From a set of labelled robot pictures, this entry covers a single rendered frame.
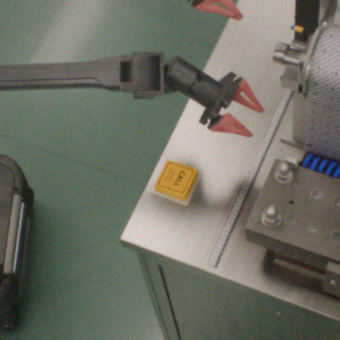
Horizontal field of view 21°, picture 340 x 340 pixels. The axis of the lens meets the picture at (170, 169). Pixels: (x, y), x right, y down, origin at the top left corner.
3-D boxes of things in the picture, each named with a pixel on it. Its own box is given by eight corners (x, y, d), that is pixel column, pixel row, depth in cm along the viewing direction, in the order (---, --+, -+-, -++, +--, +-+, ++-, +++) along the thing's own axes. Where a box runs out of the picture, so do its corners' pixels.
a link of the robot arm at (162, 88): (135, 97, 169) (134, 51, 169) (122, 102, 180) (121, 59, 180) (196, 98, 172) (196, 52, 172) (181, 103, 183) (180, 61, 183)
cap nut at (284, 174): (278, 165, 175) (278, 152, 172) (297, 170, 174) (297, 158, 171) (272, 180, 174) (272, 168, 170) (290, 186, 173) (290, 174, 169)
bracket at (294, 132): (286, 121, 195) (288, 35, 168) (315, 130, 193) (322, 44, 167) (278, 140, 193) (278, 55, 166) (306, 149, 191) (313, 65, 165)
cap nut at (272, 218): (266, 207, 171) (266, 196, 167) (284, 214, 170) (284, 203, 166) (259, 224, 170) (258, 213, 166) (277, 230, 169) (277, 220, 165)
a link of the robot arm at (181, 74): (161, 76, 169) (176, 50, 170) (152, 80, 176) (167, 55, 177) (192, 95, 171) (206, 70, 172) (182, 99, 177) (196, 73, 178)
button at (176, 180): (168, 164, 193) (167, 158, 191) (199, 174, 191) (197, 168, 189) (155, 191, 190) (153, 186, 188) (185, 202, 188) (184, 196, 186)
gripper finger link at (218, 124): (239, 149, 178) (199, 125, 176) (253, 121, 181) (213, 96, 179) (255, 140, 172) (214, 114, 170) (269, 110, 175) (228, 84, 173)
